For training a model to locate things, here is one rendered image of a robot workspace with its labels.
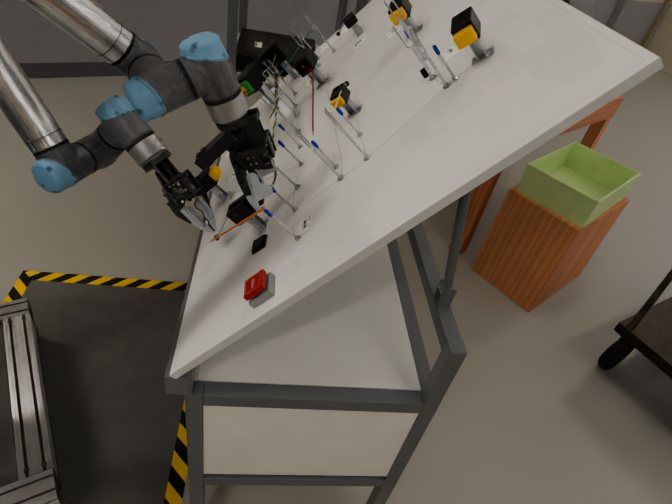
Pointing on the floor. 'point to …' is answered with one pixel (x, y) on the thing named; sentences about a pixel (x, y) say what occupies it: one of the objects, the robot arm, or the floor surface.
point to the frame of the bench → (233, 393)
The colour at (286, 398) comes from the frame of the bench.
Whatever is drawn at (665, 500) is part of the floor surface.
